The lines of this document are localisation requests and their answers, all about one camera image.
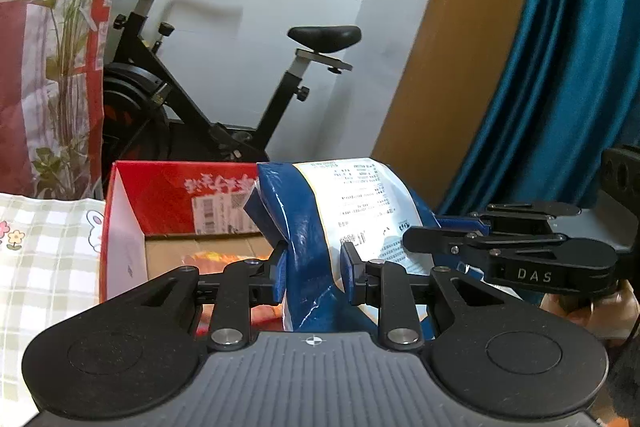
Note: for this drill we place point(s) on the person's right hand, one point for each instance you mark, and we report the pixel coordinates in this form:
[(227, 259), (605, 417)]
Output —
[(609, 318)]

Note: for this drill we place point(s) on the orange wooden door panel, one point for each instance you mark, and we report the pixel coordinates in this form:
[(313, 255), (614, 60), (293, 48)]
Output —
[(451, 75)]

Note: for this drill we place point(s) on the green plaid bunny tablecloth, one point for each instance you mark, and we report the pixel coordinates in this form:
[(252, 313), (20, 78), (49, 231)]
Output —
[(50, 264)]

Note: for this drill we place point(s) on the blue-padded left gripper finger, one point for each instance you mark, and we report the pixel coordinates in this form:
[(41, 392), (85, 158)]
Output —
[(242, 286), (389, 288)]

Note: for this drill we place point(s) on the red strawberry cardboard box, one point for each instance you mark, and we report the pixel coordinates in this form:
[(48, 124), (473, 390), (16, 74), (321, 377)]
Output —
[(161, 215)]

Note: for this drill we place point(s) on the clear-wrapped bread package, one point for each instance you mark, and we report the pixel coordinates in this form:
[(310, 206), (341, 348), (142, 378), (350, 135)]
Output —
[(262, 318)]

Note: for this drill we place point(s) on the pink printed backdrop cloth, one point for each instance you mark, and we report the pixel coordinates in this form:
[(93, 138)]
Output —
[(52, 61)]

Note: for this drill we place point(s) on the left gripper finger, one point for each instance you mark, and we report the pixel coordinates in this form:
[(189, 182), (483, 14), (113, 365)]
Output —
[(467, 245), (512, 217)]

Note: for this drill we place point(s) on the blue white snack bag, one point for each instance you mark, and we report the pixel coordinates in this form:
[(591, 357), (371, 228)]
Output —
[(317, 206)]

